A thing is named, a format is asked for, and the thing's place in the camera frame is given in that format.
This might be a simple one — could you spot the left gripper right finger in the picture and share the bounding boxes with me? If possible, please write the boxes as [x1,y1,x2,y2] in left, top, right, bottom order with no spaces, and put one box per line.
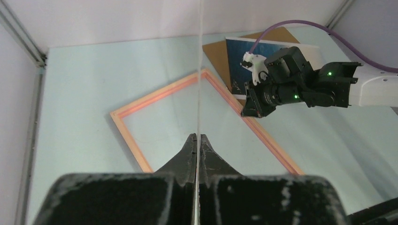
[199,135,350,225]

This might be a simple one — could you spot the orange wooden picture frame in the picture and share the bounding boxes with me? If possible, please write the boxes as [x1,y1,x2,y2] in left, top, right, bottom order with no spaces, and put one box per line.
[110,68,304,175]

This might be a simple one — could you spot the clear transparent glass sheet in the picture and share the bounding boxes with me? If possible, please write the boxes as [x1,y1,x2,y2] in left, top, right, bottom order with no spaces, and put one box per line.
[193,0,204,225]

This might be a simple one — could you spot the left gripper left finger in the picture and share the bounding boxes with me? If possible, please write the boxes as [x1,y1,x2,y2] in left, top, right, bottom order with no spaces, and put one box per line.
[34,134,197,225]

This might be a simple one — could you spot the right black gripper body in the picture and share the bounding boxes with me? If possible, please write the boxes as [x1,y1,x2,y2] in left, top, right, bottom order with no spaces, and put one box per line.
[241,46,361,118]

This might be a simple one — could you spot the aluminium corner post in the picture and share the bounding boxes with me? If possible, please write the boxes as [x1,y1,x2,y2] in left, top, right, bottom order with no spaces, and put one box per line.
[325,0,356,30]
[0,0,47,68]

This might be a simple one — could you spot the right aluminium corner post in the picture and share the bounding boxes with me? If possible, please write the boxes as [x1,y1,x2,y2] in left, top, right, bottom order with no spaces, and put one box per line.
[325,0,356,30]

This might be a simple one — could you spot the blue landscape photo print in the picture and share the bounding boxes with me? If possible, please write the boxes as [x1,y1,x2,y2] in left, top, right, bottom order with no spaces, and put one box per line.
[226,37,326,100]

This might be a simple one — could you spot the left aluminium corner post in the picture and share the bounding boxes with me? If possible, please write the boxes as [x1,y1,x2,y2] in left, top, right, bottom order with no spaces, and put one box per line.
[0,0,47,68]

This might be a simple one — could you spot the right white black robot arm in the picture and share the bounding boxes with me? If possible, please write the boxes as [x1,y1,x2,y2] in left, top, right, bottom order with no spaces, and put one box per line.
[240,46,398,118]

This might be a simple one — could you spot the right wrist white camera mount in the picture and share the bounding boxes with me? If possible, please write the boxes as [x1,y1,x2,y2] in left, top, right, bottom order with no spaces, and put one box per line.
[240,52,268,86]

